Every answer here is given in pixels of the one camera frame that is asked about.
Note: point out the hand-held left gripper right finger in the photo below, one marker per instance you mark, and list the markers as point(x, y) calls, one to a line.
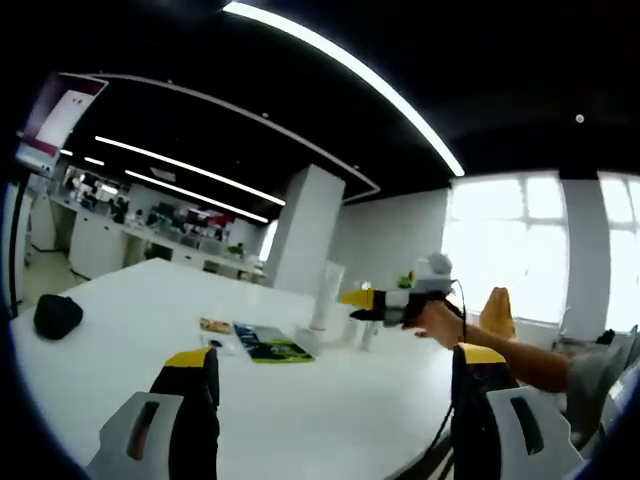
point(480, 415)

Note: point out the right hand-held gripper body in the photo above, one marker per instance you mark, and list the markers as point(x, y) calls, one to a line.
point(432, 275)

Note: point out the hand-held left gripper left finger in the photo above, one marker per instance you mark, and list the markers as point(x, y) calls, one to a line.
point(190, 410)

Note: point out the white skincare tube red band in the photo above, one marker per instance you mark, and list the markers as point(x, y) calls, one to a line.
point(330, 290)

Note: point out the gold skincare sachet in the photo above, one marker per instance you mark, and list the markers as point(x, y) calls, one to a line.
point(216, 325)

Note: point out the green skincare sachet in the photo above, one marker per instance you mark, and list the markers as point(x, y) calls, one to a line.
point(272, 344)

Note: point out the person's right hand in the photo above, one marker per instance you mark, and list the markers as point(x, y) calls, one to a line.
point(442, 325)

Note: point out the orange chair back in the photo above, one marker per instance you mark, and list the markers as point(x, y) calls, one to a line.
point(497, 315)

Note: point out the person's grey sleeve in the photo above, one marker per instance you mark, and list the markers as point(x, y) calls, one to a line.
point(595, 395)

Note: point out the black pouch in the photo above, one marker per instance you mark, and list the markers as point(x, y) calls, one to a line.
point(57, 317)

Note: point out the row of white office desks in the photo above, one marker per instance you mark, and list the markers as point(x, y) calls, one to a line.
point(130, 235)

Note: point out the straight ceiling light strip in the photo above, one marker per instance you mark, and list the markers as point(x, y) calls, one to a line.
point(190, 170)
point(195, 196)

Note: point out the ceiling smoke detector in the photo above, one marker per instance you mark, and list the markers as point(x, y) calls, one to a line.
point(580, 119)

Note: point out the long curved ceiling light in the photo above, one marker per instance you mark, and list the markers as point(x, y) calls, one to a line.
point(350, 65)

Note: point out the black monitor stand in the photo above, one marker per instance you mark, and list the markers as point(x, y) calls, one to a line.
point(17, 250)

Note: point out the computer monitor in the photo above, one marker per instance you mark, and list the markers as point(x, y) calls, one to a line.
point(60, 120)

